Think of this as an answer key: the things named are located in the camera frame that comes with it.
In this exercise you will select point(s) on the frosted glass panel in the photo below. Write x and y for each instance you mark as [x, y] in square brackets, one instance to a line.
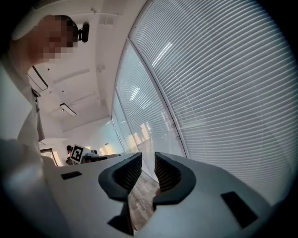
[121, 130]

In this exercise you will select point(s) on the rectangular black-framed ceiling light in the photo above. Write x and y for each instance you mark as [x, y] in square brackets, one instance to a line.
[68, 109]
[38, 79]

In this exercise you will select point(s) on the person's light short-sleeved shirt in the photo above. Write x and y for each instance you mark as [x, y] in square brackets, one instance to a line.
[18, 116]

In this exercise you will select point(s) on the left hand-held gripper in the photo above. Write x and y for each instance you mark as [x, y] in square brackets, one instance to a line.
[76, 154]

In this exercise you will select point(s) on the glass partition frame post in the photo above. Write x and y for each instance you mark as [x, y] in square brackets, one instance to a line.
[175, 131]

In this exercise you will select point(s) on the black head-worn camera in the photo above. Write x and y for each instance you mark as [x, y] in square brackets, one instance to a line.
[85, 32]

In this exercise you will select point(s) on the person's head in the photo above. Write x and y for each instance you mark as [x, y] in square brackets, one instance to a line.
[46, 46]

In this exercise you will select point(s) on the white window blinds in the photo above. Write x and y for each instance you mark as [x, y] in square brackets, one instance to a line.
[144, 104]
[221, 93]

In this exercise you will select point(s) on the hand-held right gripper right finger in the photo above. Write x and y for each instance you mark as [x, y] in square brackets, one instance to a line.
[186, 183]

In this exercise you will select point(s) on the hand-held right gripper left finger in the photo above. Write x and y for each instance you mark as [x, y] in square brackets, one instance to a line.
[109, 183]

